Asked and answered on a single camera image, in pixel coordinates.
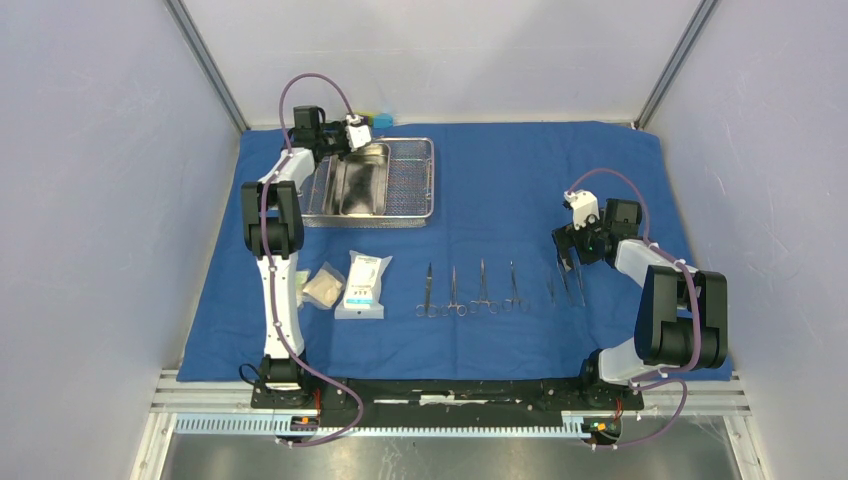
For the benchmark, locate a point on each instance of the steel hemostat forceps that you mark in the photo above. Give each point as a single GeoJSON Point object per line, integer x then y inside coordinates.
{"type": "Point", "coordinates": [483, 302]}

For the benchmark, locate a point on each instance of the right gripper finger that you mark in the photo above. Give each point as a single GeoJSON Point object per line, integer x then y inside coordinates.
{"type": "Point", "coordinates": [565, 259]}
{"type": "Point", "coordinates": [564, 237]}

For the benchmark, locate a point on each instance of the steel ring-handled forceps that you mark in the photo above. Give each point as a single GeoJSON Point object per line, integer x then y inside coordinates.
{"type": "Point", "coordinates": [453, 305]}

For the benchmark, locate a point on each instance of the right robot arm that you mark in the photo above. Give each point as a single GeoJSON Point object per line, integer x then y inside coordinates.
{"type": "Point", "coordinates": [682, 317]}

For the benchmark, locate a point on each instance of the green sterile packet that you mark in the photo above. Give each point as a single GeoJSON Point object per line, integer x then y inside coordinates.
{"type": "Point", "coordinates": [301, 278]}

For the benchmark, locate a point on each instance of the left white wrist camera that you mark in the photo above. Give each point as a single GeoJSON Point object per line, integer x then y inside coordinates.
{"type": "Point", "coordinates": [358, 131]}

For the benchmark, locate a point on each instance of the white sterile packet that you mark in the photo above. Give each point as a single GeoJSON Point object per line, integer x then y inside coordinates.
{"type": "Point", "coordinates": [363, 288]}

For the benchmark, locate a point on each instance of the slotted cable duct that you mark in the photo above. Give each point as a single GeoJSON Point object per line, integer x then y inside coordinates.
{"type": "Point", "coordinates": [306, 427]}

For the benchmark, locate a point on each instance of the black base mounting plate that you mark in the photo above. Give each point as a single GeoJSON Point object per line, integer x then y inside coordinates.
{"type": "Point", "coordinates": [484, 403]}

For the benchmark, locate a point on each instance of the steel toothed tissue forceps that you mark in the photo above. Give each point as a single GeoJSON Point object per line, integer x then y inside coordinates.
{"type": "Point", "coordinates": [564, 288]}

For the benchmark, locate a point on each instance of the blue surgical wrap cloth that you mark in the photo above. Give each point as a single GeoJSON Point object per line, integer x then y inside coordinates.
{"type": "Point", "coordinates": [498, 197]}

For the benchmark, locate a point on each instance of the steel surgical scissors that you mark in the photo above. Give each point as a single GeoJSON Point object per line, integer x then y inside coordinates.
{"type": "Point", "coordinates": [426, 308]}

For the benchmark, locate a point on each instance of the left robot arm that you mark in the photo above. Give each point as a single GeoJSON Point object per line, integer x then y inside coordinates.
{"type": "Point", "coordinates": [274, 232]}

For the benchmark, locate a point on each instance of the cyan blue block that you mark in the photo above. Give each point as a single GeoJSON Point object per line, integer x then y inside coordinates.
{"type": "Point", "coordinates": [382, 121]}

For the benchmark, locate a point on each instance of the white and yellow block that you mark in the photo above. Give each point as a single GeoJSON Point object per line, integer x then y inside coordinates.
{"type": "Point", "coordinates": [368, 116]}

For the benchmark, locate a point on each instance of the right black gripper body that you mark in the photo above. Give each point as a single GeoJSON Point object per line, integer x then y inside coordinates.
{"type": "Point", "coordinates": [587, 239]}

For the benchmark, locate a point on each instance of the beige gauze packet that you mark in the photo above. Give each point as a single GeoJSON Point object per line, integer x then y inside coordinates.
{"type": "Point", "coordinates": [325, 288]}

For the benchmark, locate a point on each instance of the metal mesh tray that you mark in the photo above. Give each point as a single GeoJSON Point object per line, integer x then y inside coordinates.
{"type": "Point", "coordinates": [410, 193]}

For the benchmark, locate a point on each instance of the steel needle holder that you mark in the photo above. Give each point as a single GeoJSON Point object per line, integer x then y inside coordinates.
{"type": "Point", "coordinates": [515, 302]}

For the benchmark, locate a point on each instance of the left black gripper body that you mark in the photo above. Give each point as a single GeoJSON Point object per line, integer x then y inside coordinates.
{"type": "Point", "coordinates": [335, 143]}

